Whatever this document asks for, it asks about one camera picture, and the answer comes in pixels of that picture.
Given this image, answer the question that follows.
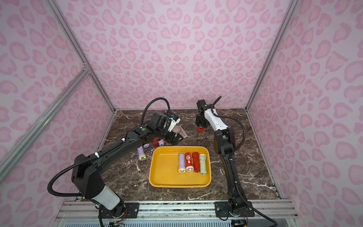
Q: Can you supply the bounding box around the plain red flashlight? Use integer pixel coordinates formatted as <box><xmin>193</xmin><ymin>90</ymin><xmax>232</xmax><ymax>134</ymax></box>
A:
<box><xmin>192</xmin><ymin>152</ymin><xmax>200</xmax><ymax>173</ymax></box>

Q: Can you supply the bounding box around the purple flashlight group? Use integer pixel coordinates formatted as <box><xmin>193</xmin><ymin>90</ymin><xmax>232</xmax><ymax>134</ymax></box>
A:
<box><xmin>178</xmin><ymin>153</ymin><xmax>186</xmax><ymax>174</ymax></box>

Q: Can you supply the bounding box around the pale green flashlight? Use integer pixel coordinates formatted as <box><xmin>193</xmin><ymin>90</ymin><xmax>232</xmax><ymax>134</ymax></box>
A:
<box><xmin>199</xmin><ymin>154</ymin><xmax>207</xmax><ymax>175</ymax></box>

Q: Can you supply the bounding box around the red white flashlight emblem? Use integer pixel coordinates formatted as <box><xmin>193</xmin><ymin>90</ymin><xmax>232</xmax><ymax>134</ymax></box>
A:
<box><xmin>185</xmin><ymin>152</ymin><xmax>194</xmax><ymax>172</ymax></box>

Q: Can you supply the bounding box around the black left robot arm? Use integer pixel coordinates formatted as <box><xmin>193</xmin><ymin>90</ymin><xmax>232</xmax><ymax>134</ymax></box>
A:
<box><xmin>71</xmin><ymin>124</ymin><xmax>184</xmax><ymax>217</ymax></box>

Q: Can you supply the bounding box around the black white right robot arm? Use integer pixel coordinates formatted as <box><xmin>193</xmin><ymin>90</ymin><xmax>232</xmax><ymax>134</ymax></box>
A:
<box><xmin>196</xmin><ymin>105</ymin><xmax>247</xmax><ymax>217</ymax></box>

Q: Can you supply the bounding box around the pink calculator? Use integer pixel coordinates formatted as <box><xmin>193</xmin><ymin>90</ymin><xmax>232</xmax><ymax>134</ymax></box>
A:
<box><xmin>173</xmin><ymin>125</ymin><xmax>187</xmax><ymax>138</ymax></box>

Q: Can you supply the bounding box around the purple flashlight near calculator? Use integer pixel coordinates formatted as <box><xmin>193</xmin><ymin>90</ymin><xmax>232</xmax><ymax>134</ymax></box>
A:
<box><xmin>158</xmin><ymin>139</ymin><xmax>164</xmax><ymax>146</ymax></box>

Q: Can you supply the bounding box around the red flashlight between purple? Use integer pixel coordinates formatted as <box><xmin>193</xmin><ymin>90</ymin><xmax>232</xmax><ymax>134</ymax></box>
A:
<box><xmin>153</xmin><ymin>139</ymin><xmax>159</xmax><ymax>146</ymax></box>

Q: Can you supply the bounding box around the yellow plastic tray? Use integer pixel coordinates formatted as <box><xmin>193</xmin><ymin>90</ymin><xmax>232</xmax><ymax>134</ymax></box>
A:
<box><xmin>148</xmin><ymin>146</ymin><xmax>211</xmax><ymax>188</ymax></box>

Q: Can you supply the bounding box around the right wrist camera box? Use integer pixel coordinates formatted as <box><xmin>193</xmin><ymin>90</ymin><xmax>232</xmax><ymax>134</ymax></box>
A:
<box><xmin>197</xmin><ymin>99</ymin><xmax>212</xmax><ymax>112</ymax></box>

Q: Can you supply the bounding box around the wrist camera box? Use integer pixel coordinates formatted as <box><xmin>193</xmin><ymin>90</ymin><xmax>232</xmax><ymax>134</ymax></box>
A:
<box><xmin>197</xmin><ymin>99</ymin><xmax>212</xmax><ymax>112</ymax></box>
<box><xmin>147</xmin><ymin>113</ymin><xmax>180</xmax><ymax>132</ymax></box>

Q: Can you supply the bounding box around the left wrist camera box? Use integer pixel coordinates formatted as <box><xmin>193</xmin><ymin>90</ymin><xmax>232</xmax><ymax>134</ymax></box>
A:
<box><xmin>147</xmin><ymin>113</ymin><xmax>180</xmax><ymax>132</ymax></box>

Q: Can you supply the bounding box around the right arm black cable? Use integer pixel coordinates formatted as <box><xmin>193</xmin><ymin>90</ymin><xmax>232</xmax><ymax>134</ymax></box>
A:
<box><xmin>210</xmin><ymin>96</ymin><xmax>246</xmax><ymax>159</ymax></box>

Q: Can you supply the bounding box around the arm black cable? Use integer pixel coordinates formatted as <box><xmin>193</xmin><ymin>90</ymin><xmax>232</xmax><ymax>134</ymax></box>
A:
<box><xmin>47</xmin><ymin>97</ymin><xmax>172</xmax><ymax>198</ymax></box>
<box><xmin>210</xmin><ymin>96</ymin><xmax>246</xmax><ymax>159</ymax></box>

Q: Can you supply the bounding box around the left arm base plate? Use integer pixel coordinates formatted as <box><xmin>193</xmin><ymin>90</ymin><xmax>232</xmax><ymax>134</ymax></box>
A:
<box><xmin>98</xmin><ymin>202</ymin><xmax>140</xmax><ymax>219</ymax></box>

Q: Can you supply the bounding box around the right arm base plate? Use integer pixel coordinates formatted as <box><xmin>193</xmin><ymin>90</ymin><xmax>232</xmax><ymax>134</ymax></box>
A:
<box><xmin>214</xmin><ymin>201</ymin><xmax>255</xmax><ymax>218</ymax></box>

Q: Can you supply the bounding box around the aluminium front rail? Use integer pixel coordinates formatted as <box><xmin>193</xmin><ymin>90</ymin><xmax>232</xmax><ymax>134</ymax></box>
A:
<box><xmin>52</xmin><ymin>199</ymin><xmax>303</xmax><ymax>227</ymax></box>

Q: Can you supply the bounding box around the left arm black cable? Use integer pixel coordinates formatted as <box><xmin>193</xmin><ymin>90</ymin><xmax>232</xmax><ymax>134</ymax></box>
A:
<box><xmin>47</xmin><ymin>97</ymin><xmax>172</xmax><ymax>198</ymax></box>

